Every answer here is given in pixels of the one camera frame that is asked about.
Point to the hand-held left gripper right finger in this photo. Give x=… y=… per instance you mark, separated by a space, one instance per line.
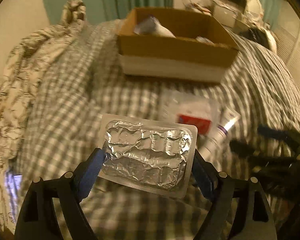
x=202 y=177

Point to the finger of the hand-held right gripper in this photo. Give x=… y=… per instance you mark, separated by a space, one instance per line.
x=277 y=133
x=242 y=150

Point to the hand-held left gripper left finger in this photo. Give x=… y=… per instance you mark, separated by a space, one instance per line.
x=93 y=172

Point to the silver foil blister pack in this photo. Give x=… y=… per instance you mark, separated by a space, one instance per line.
x=146 y=152

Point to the brown cardboard box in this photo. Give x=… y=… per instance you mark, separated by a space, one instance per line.
x=176 y=45

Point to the white ointment tube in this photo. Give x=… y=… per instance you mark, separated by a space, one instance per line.
x=221 y=132

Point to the clear bag with red label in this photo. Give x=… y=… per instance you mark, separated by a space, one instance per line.
x=190 y=115

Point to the checkered bed sheet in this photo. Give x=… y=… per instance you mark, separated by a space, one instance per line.
x=130 y=110

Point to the black and white cloth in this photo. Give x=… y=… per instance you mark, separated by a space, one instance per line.
x=261 y=36

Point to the small crumpled white wrapper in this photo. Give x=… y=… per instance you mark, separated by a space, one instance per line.
x=204 y=40

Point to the white patterned blanket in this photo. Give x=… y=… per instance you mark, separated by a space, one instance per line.
x=20 y=80

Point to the white cabinet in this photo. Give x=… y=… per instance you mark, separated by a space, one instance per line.
x=231 y=15

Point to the white packet in box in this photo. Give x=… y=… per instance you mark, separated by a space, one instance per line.
x=153 y=27

